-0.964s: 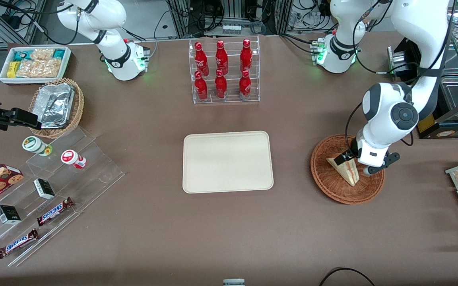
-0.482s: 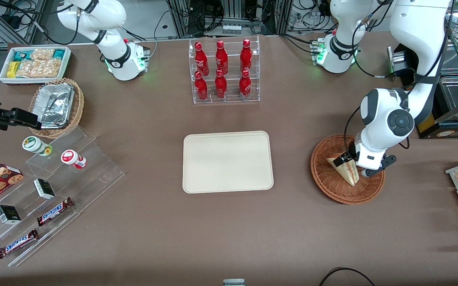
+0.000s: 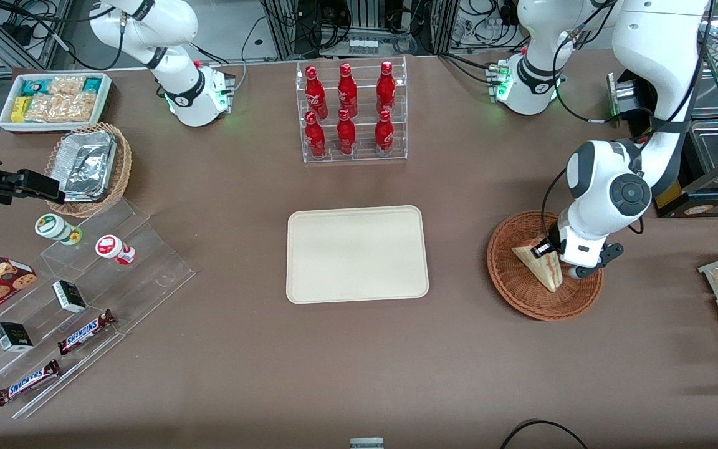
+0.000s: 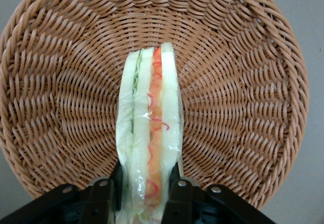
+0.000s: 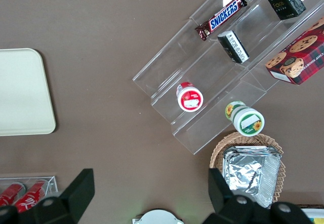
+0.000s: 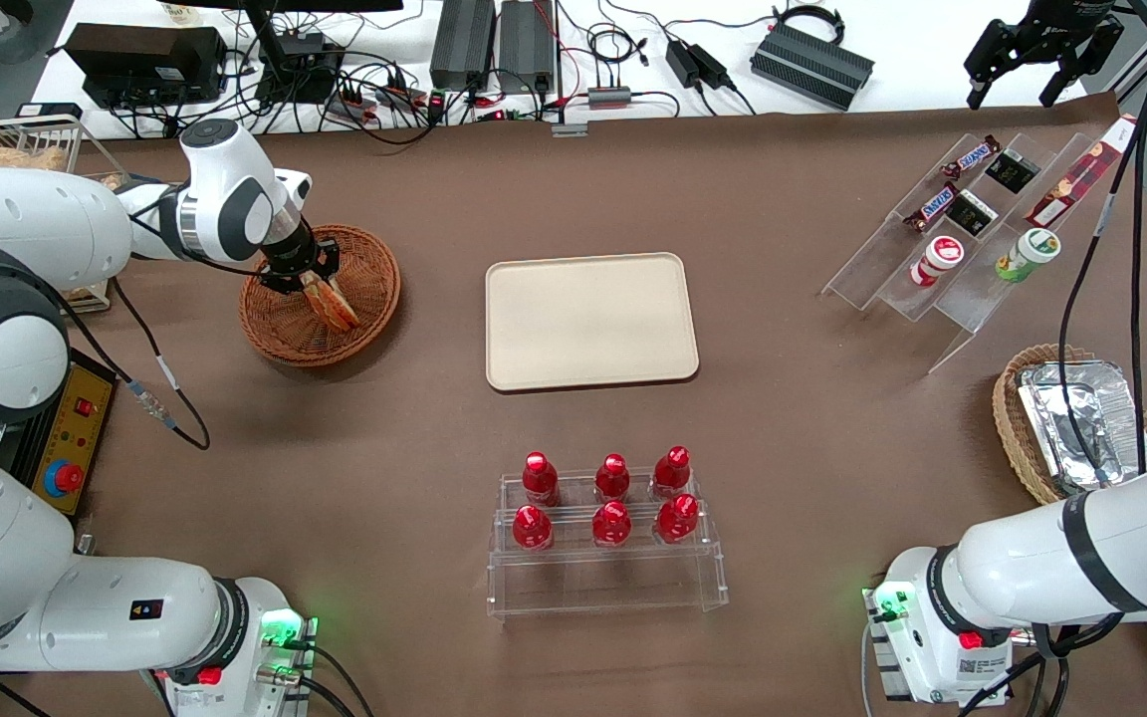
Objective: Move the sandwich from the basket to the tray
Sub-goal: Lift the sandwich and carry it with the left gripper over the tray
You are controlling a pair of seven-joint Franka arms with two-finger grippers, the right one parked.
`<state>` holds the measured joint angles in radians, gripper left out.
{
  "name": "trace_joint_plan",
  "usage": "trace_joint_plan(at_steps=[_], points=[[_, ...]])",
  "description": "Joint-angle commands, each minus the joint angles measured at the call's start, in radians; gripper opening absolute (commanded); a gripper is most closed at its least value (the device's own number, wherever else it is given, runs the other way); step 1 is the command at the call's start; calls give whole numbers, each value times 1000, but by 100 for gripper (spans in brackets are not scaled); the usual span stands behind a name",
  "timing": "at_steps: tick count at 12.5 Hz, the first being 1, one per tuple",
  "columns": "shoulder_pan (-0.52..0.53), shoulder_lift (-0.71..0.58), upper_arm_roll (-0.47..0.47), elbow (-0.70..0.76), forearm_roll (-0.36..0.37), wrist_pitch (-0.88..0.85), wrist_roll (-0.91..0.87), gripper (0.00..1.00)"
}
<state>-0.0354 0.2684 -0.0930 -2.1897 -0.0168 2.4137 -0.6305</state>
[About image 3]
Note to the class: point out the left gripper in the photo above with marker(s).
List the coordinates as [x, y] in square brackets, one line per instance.
[553, 241]

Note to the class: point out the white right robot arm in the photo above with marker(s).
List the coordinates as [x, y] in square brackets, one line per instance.
[178, 93]

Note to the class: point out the brown wicker basket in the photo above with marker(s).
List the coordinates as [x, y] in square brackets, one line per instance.
[521, 287]

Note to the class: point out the red cola bottle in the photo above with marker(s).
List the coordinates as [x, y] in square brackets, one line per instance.
[314, 90]
[346, 134]
[347, 90]
[315, 137]
[386, 87]
[384, 134]

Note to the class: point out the small grey device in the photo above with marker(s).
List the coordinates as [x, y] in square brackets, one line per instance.
[366, 443]

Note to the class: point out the yellow snack packet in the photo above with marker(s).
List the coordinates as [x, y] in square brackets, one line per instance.
[19, 109]

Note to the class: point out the aluminium foil container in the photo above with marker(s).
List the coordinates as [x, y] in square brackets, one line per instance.
[85, 165]

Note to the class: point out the beige plastic tray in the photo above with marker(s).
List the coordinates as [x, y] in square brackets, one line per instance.
[356, 254]

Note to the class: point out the white snack tray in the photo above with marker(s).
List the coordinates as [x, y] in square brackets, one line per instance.
[5, 118]

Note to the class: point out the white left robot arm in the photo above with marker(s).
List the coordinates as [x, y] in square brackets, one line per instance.
[646, 37]

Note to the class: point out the aluminium frame rack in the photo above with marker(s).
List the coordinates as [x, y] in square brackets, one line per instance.
[284, 28]

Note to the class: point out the red lid yogurt cup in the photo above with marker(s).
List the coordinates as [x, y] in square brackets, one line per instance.
[111, 247]

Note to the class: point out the triangular sandwich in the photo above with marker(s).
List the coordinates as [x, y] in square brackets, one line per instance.
[543, 268]

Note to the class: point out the light wicker basket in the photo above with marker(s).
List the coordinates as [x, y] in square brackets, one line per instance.
[123, 168]

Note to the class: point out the clear acrylic step display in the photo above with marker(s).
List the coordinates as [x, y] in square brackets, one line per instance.
[147, 280]

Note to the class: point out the clear acrylic bottle rack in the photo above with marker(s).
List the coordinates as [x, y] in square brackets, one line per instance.
[365, 143]

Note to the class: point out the teal snack packet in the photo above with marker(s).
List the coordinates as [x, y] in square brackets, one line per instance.
[33, 87]
[92, 84]

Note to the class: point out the small black box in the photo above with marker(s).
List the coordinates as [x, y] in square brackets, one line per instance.
[13, 337]
[70, 296]

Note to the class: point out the Snickers chocolate bar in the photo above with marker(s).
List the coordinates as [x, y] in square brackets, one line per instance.
[85, 333]
[27, 382]

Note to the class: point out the white power strip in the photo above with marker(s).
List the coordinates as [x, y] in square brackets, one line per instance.
[363, 45]

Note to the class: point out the clear bag of crackers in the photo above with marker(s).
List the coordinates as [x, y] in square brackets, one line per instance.
[77, 107]
[42, 108]
[66, 85]

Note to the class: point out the green lid yogurt cup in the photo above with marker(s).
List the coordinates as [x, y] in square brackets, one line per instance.
[53, 226]

